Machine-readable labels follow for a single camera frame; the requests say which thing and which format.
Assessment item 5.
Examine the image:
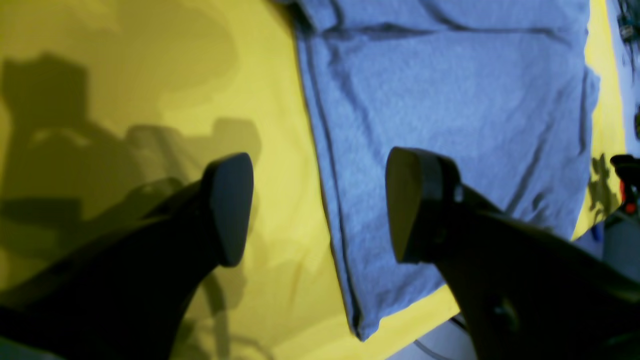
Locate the yellow tablecloth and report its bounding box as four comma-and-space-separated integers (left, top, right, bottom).
1, 0, 620, 360

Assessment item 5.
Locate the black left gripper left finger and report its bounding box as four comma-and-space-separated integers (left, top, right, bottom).
1, 152, 254, 360

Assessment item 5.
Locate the red and black clamp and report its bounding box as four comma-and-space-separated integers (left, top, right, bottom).
610, 153, 640, 215

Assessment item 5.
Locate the grey t-shirt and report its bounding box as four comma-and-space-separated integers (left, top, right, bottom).
282, 0, 599, 341

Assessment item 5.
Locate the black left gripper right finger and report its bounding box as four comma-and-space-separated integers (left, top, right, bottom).
385, 146, 640, 360

